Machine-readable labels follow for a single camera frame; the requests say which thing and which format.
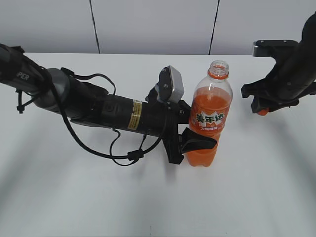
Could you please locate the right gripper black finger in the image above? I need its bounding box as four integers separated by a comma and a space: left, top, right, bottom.
268, 99, 299, 113
251, 96, 270, 114

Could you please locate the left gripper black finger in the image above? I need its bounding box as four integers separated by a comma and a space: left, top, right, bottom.
179, 128, 217, 154

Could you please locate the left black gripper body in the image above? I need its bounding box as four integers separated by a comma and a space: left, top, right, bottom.
145, 88, 191, 163

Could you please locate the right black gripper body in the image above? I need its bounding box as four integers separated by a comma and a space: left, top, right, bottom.
241, 58, 316, 101

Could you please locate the orange bottle cap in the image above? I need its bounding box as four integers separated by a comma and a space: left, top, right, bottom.
257, 108, 269, 116

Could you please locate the orange soda plastic bottle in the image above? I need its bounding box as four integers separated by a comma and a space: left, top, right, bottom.
184, 60, 234, 168

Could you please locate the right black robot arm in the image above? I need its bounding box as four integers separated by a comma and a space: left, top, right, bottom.
241, 14, 316, 116

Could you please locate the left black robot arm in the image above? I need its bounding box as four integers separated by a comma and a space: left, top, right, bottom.
0, 44, 217, 164

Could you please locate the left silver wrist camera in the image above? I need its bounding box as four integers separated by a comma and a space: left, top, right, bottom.
158, 65, 184, 103

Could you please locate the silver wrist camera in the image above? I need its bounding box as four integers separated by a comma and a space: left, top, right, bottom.
252, 39, 299, 57
158, 65, 184, 103

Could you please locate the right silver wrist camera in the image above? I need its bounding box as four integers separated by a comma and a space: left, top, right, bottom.
252, 39, 299, 57

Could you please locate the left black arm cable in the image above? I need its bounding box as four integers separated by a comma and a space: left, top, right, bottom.
14, 66, 163, 166

